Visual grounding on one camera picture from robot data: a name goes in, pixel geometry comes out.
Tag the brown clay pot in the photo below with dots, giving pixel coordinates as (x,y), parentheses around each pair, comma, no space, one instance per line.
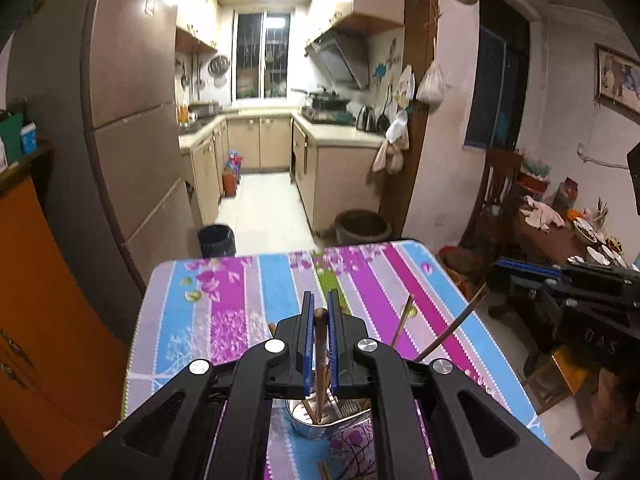
(362,227)

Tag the range hood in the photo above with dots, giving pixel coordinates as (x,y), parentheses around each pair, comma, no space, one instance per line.
(340,57)

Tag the cup of chopsticks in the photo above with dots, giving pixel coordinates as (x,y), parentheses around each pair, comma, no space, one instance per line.
(600,214)

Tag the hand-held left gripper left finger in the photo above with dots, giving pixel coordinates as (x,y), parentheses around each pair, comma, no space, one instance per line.
(309,350)

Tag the bowl of food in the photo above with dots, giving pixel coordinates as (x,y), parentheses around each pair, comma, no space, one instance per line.
(584,230)

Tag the person's right forearm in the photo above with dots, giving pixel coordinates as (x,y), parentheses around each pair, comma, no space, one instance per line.
(617,415)

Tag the steel kettle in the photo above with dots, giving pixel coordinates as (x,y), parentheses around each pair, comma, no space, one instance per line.
(365,119)

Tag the light bamboo chopstick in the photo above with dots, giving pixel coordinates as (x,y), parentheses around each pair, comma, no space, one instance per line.
(402,321)
(324,471)
(450,325)

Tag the dark window with blue curtain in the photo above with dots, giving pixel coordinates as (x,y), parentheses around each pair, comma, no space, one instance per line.
(495,75)

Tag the black trash bin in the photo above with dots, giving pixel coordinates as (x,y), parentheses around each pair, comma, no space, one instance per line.
(216,242)

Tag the floral striped tablecloth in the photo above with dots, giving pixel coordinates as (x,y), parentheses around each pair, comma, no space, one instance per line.
(240,300)

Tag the hanging cloth bags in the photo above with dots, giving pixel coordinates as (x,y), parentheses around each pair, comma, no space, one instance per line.
(392,147)

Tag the gas stove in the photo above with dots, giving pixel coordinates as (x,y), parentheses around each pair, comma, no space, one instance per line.
(327,114)

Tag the orange wooden cabinet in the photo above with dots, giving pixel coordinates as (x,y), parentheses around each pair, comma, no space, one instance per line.
(40,310)

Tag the framed wall picture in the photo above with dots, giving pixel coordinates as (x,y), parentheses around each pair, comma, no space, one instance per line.
(617,77)

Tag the hanging metal strainer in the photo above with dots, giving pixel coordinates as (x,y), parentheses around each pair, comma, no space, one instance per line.
(219,67)

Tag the cluster of plastic bottles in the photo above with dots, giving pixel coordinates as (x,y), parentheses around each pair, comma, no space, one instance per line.
(231,175)

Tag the dark wooden dining table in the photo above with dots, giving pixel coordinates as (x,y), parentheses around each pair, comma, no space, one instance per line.
(550,242)

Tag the small wooden stool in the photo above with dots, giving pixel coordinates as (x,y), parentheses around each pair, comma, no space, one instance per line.
(555,380)

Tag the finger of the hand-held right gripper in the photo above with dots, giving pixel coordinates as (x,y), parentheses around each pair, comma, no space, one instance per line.
(530,265)
(515,287)

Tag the orange liquid bottle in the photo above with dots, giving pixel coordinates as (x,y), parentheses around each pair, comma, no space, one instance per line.
(183,116)

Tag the black wok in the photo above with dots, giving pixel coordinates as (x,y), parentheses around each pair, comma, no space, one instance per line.
(325,99)

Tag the set of wooden chopsticks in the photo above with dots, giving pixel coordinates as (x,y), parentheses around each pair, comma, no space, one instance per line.
(306,410)

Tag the metal utensil holder cup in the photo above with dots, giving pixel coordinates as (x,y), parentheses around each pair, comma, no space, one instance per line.
(300,431)

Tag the pink cloth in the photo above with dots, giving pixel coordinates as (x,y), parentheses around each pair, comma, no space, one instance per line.
(542,212)

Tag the brown refrigerator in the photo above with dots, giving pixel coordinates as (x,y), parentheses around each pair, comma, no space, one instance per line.
(135,60)

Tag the dark wooden chair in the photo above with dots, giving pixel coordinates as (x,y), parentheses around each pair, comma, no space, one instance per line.
(492,195)

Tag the beige kitchen base cabinets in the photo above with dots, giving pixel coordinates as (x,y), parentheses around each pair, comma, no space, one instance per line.
(330,175)

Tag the dark brown chopstick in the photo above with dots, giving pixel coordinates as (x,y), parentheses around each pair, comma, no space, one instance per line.
(320,360)

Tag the steel cooking pot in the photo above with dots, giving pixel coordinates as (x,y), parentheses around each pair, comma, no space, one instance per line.
(204,110)

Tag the beige wall cabinets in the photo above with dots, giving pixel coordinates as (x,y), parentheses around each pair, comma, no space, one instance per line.
(197,10)

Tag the barred kitchen window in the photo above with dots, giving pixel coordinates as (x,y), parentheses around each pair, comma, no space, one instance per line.
(262,55)

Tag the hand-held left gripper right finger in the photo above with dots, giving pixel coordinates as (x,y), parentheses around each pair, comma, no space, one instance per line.
(333,350)

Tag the hanging white plastic bag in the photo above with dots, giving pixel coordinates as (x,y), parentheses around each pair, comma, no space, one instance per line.
(431,85)

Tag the glass jar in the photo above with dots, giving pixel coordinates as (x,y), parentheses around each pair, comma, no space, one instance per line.
(569,195)

